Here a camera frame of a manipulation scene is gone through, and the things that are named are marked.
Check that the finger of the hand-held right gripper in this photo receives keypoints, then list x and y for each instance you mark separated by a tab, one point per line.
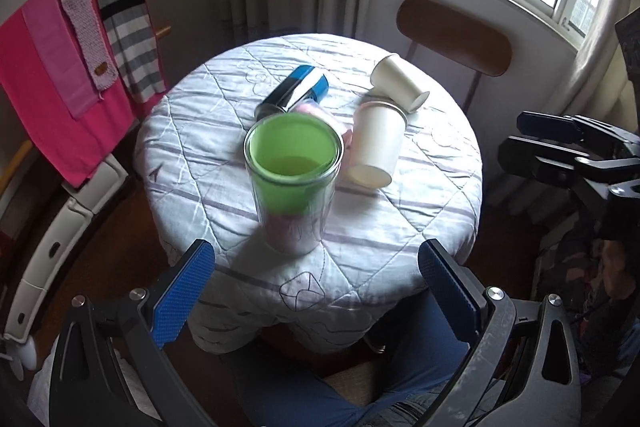
542	167
545	124

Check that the dark patterned cloth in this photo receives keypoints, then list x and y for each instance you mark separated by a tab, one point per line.
570	267

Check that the pink plastic cup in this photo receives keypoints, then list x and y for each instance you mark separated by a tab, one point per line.
346	138

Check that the wooden backrest chair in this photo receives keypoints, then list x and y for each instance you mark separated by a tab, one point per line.
452	34

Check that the white paper cup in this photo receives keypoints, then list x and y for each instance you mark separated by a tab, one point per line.
395	77
376	142

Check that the person's legs in blue trousers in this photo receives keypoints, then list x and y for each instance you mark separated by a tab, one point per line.
310	387

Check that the green clear plastic cup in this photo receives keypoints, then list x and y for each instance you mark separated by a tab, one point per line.
290	177

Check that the bright pink towel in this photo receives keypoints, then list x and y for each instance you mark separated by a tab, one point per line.
45	122

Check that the light pink towel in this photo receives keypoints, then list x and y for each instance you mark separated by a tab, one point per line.
57	52

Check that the striped green grey cloth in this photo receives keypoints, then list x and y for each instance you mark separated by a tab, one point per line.
130	37

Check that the white folded rack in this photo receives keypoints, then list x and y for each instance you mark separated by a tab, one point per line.
60	227

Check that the pink knitted cloth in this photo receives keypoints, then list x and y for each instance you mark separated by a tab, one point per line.
87	32

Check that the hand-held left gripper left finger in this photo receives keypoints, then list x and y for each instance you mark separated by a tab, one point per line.
181	294

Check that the white cloth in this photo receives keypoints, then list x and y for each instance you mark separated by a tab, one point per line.
39	389

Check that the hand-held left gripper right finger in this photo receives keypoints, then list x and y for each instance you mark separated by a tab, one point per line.
448	299

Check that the blue and black cup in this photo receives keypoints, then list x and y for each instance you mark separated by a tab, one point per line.
295	87

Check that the white quilted tablecloth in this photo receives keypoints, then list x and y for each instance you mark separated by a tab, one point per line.
205	167

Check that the wooden towel rack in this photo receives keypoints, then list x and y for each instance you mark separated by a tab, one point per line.
163	31

